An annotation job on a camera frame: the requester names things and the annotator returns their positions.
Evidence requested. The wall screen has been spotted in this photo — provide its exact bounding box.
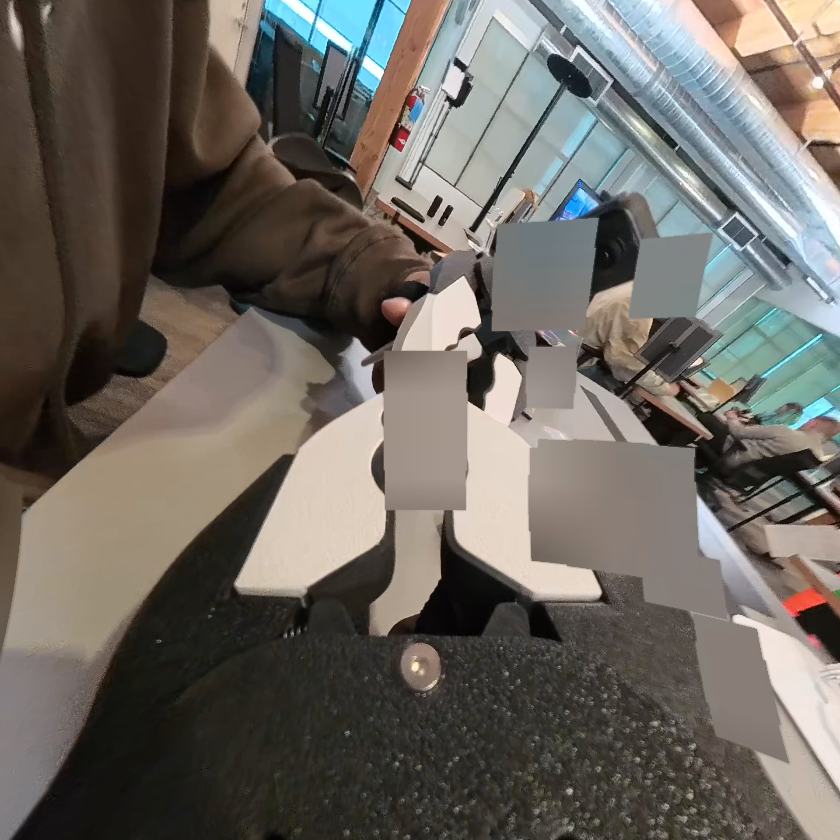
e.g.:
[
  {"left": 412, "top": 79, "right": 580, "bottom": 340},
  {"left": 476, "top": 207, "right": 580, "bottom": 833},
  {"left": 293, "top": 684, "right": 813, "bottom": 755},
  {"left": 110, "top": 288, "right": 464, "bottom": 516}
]
[{"left": 550, "top": 178, "right": 601, "bottom": 222}]

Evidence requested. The window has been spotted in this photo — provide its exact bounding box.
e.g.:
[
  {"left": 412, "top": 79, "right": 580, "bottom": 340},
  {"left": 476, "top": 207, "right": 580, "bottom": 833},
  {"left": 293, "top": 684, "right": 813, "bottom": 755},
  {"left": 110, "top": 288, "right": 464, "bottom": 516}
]
[{"left": 249, "top": 0, "right": 411, "bottom": 158}]

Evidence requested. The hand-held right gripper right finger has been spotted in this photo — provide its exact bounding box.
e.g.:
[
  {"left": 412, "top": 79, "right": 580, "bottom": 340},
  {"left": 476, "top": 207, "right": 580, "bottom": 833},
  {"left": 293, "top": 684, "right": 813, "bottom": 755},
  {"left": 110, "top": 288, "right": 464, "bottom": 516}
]
[{"left": 445, "top": 407, "right": 602, "bottom": 601}]

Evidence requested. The light panel on stand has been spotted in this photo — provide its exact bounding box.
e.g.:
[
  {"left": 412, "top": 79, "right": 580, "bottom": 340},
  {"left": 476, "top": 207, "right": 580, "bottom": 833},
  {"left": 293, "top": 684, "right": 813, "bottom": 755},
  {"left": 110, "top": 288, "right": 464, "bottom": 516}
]
[{"left": 397, "top": 58, "right": 475, "bottom": 188}]

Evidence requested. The ribbed silver ventilation duct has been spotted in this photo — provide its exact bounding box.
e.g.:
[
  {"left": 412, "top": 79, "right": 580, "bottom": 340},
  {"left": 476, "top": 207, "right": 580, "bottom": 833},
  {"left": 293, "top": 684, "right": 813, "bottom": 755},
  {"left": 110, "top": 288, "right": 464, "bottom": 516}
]
[
  {"left": 538, "top": 33, "right": 795, "bottom": 290},
  {"left": 604, "top": 0, "right": 840, "bottom": 260}
]

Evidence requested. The person's brown jacket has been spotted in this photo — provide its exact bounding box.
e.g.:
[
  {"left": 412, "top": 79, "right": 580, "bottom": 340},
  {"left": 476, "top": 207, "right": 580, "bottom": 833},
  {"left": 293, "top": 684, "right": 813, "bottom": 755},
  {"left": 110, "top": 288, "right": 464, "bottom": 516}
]
[{"left": 0, "top": 0, "right": 263, "bottom": 500}]

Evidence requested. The black round-base stand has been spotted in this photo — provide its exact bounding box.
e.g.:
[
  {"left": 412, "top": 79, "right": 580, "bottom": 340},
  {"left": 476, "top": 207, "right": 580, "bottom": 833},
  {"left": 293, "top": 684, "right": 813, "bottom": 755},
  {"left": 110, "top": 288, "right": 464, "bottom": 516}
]
[{"left": 469, "top": 54, "right": 593, "bottom": 232}]

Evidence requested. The person's left hand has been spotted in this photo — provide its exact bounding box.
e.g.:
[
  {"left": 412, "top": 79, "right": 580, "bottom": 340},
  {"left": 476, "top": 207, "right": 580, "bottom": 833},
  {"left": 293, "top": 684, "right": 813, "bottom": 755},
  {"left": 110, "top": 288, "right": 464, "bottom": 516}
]
[{"left": 381, "top": 282, "right": 431, "bottom": 326}]

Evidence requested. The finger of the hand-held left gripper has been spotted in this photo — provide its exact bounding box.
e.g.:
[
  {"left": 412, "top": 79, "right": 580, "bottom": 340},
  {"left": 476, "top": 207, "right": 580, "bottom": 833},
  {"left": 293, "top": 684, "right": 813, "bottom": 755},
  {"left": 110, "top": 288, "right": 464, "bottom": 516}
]
[{"left": 486, "top": 357, "right": 526, "bottom": 424}]

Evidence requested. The red fire extinguisher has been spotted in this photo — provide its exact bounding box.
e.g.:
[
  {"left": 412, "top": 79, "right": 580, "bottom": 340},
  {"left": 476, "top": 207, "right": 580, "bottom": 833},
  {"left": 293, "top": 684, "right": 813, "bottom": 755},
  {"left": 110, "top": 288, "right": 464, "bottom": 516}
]
[{"left": 394, "top": 85, "right": 431, "bottom": 153}]

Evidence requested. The wooden post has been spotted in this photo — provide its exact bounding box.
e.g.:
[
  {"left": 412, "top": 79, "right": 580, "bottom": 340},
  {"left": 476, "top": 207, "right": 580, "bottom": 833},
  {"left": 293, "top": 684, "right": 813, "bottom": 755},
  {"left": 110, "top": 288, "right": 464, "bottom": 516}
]
[{"left": 348, "top": 0, "right": 450, "bottom": 194}]

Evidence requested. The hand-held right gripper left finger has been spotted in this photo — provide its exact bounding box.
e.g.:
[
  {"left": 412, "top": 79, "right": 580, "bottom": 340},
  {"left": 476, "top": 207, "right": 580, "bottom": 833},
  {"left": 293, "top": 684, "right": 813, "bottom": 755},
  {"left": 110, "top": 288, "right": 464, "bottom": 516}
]
[{"left": 235, "top": 394, "right": 395, "bottom": 598}]

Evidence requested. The dark monitor on stand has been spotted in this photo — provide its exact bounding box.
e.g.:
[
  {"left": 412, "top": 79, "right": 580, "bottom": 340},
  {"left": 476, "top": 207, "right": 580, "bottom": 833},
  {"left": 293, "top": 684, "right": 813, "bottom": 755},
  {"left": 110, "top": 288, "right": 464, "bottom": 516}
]
[{"left": 637, "top": 317, "right": 723, "bottom": 385}]

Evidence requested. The person's left forearm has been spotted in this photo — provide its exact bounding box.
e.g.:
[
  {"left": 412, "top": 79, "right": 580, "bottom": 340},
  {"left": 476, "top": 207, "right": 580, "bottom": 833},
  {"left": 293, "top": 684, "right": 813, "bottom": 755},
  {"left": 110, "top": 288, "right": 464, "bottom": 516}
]
[{"left": 154, "top": 134, "right": 434, "bottom": 352}]

